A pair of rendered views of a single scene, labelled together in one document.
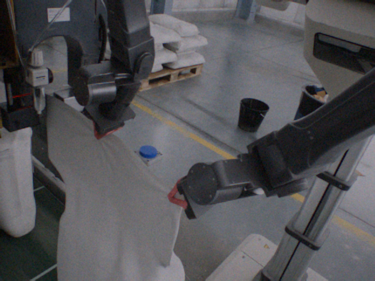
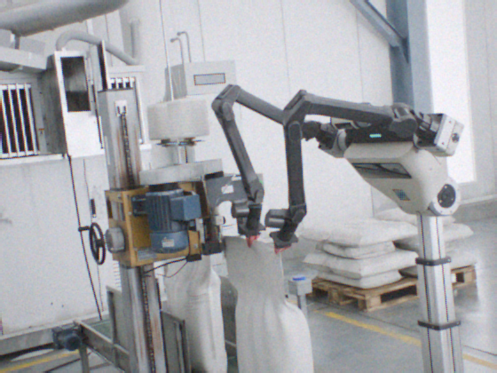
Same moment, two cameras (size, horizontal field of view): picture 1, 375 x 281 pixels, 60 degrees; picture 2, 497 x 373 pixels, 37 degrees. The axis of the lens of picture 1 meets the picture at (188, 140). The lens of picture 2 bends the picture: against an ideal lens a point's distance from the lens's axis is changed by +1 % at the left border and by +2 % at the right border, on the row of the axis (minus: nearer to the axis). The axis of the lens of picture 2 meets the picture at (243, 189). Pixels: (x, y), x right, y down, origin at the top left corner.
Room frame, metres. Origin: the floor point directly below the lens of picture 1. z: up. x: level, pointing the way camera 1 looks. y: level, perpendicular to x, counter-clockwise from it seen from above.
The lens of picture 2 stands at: (-2.05, -1.20, 1.58)
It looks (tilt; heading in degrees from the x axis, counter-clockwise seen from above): 5 degrees down; 28
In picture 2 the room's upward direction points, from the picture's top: 6 degrees counter-clockwise
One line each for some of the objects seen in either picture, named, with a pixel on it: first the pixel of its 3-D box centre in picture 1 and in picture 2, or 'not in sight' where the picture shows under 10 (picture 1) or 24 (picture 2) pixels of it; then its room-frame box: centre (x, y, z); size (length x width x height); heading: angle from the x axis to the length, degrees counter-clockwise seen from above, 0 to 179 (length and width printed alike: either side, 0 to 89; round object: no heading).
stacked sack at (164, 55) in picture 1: (147, 54); (374, 261); (3.65, 0.66, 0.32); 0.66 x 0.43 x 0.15; 148
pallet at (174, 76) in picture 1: (150, 65); (388, 281); (4.01, 0.67, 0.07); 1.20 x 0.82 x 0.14; 148
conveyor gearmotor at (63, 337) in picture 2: not in sight; (69, 337); (1.42, 1.94, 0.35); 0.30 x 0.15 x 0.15; 56
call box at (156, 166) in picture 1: (147, 160); (299, 285); (0.93, 0.13, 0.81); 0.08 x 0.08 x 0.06; 56
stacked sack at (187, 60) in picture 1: (179, 58); (432, 262); (4.16, 0.33, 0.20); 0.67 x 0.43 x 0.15; 146
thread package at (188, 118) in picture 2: not in sight; (188, 118); (0.53, 0.37, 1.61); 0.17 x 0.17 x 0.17
